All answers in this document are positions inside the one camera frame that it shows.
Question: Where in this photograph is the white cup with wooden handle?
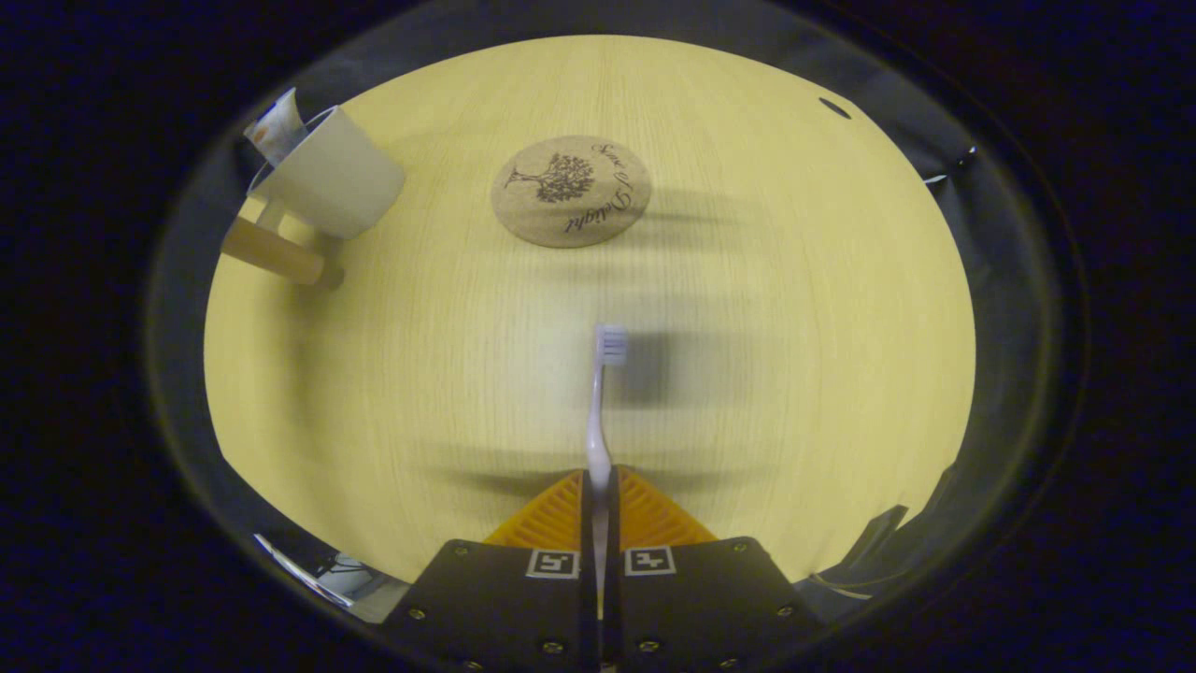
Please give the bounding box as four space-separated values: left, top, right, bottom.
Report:
221 105 407 289

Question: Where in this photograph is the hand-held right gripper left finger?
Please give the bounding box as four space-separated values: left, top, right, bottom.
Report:
383 467 600 673

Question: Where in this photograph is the white toothbrush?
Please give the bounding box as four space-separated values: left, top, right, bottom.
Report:
584 323 630 672

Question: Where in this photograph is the round cork coaster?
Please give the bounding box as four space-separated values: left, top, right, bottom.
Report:
491 136 652 249

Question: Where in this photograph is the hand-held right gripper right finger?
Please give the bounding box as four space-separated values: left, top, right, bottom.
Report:
605 465 825 673

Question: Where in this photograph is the white toothpaste tube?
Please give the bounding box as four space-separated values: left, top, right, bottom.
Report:
245 87 305 165

